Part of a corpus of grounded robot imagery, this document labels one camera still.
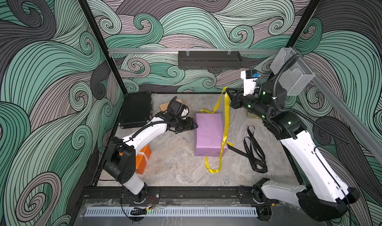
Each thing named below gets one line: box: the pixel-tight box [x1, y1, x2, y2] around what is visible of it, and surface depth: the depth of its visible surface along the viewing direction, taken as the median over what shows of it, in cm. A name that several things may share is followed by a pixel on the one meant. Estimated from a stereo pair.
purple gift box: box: [194, 112, 228, 157], surface depth 84 cm
